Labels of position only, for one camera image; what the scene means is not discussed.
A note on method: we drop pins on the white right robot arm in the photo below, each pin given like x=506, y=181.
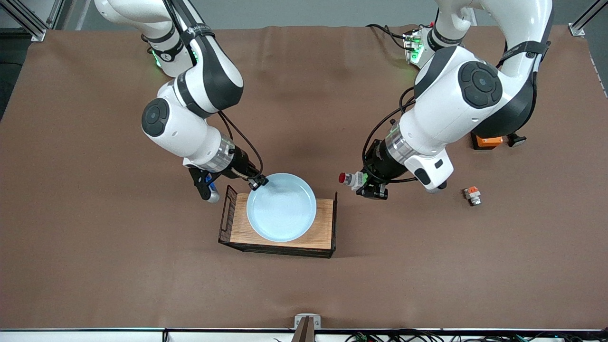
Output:
x=180, y=128

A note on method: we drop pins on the orange button enclosure box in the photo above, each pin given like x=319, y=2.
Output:
x=487, y=142

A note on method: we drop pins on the grey metal camera mount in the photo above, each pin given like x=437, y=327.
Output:
x=299, y=318

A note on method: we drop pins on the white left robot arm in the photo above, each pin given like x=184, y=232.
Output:
x=446, y=109

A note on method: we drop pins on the black push button head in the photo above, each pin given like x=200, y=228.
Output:
x=517, y=140

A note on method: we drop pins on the brown table cloth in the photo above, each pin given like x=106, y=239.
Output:
x=304, y=285

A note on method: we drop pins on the light blue round plate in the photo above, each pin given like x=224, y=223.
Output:
x=282, y=209

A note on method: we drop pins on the orange grey contact block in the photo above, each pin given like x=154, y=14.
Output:
x=472, y=194

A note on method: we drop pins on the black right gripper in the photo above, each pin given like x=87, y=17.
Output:
x=242, y=164

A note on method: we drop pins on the aluminium frame profile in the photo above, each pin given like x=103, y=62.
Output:
x=23, y=19
x=577, y=29

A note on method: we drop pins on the red push button switch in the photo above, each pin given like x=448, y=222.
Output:
x=349, y=178

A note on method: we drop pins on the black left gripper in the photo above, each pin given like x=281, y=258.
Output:
x=379, y=165

